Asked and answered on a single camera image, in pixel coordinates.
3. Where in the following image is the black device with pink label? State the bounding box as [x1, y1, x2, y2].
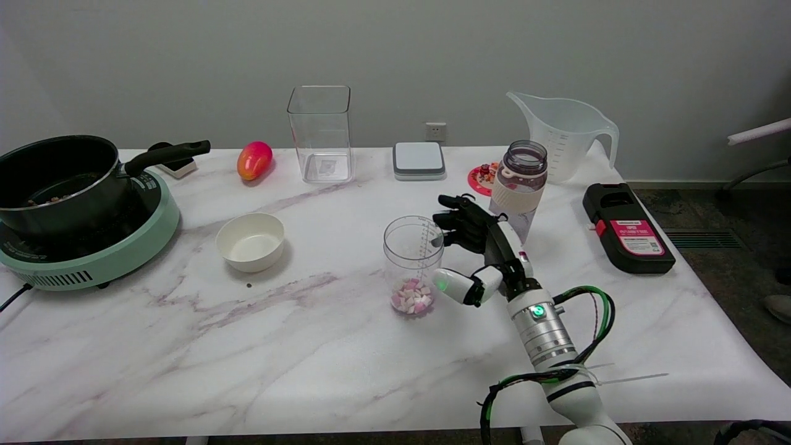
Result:
[583, 183, 677, 274]

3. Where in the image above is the dark curved metal leg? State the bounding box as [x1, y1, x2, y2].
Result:
[717, 158, 791, 200]

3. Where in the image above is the black white small object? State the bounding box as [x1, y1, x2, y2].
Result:
[148, 142, 198, 180]

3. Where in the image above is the transparent cup with candy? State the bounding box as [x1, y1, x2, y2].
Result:
[383, 215, 446, 318]

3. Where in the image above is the white grey kitchen scale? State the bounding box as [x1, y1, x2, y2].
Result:
[392, 142, 447, 181]

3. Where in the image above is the grey shoe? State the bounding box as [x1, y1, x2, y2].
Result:
[762, 294, 791, 324]

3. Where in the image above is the translucent plastic measuring jug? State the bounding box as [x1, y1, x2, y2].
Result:
[507, 91, 620, 184]

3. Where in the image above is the clear bottle with beige sleeve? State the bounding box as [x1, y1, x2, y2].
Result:
[488, 140, 549, 245]

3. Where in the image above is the black power cord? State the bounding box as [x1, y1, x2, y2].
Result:
[0, 283, 33, 313]

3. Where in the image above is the floor vent grille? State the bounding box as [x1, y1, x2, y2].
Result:
[662, 229, 747, 250]

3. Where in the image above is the white bowl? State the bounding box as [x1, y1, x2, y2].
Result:
[216, 213, 286, 273]

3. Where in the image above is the white foam tube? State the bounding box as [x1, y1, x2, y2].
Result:
[727, 117, 791, 146]

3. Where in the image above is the red yellow mango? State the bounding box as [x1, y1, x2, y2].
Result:
[237, 141, 274, 182]

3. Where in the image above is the green induction cooker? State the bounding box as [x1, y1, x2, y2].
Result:
[0, 169, 181, 292]

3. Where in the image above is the clear square plastic container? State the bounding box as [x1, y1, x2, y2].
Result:
[287, 85, 355, 184]

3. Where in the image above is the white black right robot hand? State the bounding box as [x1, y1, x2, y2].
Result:
[432, 193, 546, 308]

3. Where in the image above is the red round coaster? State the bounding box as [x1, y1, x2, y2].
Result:
[467, 162, 500, 197]

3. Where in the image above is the black pot with handle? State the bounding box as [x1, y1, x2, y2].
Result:
[0, 135, 211, 237]

